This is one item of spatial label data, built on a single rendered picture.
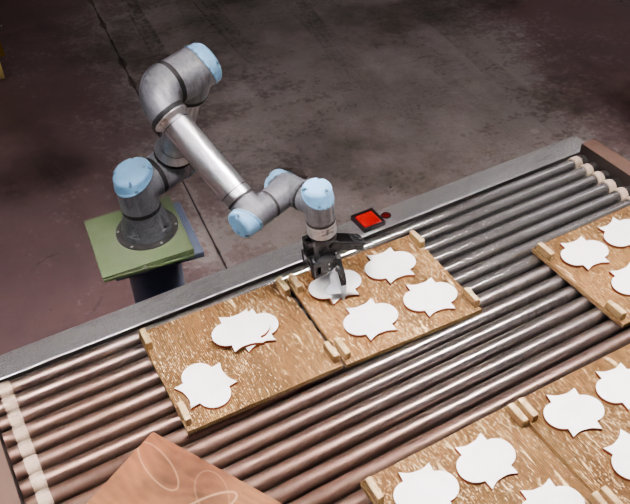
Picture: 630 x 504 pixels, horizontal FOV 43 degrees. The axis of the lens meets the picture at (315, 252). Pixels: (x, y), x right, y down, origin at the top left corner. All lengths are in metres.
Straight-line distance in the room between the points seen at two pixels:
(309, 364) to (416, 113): 2.88
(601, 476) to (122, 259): 1.41
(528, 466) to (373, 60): 3.72
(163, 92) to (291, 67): 3.19
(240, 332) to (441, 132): 2.70
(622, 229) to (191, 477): 1.44
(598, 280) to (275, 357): 0.91
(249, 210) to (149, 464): 0.63
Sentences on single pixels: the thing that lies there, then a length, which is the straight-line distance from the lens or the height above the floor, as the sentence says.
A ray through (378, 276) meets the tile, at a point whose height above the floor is 0.95.
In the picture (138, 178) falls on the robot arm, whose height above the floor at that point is 1.13.
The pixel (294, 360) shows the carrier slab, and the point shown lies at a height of 0.94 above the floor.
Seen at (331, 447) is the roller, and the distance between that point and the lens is 1.89.
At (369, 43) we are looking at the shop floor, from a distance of 5.44.
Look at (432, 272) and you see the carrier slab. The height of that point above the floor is 0.94.
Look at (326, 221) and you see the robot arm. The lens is 1.98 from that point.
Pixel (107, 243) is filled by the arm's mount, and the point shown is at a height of 0.90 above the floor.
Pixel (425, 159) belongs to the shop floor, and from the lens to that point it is 4.33.
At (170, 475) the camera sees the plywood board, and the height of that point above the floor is 1.04.
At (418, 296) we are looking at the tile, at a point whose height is 0.95.
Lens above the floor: 2.47
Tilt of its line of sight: 41 degrees down
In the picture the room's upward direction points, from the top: 1 degrees counter-clockwise
